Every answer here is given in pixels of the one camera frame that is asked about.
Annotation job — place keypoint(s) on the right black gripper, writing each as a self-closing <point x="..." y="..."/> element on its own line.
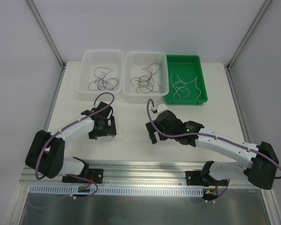
<point x="151" y="131"/>

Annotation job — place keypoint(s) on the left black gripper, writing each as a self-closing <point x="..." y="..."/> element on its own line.
<point x="107" y="131"/>

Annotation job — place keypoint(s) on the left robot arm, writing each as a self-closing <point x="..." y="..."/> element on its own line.
<point x="47" y="152"/>

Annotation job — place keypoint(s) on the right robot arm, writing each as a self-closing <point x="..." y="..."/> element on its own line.
<point x="256" y="163"/>

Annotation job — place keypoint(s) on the middle white mesh basket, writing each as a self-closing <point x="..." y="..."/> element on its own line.
<point x="145" y="76"/>

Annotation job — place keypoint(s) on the white mesh basket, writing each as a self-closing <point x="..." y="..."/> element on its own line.
<point x="100" y="71"/>
<point x="145" y="76"/>

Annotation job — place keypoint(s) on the green plastic tray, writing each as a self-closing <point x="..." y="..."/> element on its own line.
<point x="186" y="81"/>

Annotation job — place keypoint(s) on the left white mesh basket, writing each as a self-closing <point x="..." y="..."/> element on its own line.
<point x="100" y="71"/>

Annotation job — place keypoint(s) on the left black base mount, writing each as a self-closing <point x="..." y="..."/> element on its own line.
<point x="96" y="175"/>

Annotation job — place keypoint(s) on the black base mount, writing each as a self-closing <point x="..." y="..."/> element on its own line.
<point x="96" y="175"/>
<point x="194" y="178"/>

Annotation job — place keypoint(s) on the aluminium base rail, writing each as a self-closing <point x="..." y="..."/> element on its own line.
<point x="137" y="174"/>

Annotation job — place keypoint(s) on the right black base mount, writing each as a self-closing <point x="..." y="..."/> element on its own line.
<point x="194" y="178"/>

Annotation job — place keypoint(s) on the white slotted cable duct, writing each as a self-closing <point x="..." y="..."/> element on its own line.
<point x="114" y="190"/>

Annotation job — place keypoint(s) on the left aluminium frame post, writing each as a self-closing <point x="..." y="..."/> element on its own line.
<point x="33" y="8"/>

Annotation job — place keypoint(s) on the aluminium frame post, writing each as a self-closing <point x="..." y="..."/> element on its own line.
<point x="33" y="8"/>
<point x="258" y="17"/>

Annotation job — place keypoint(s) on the right aluminium frame post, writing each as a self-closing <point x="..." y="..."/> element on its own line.
<point x="258" y="17"/>

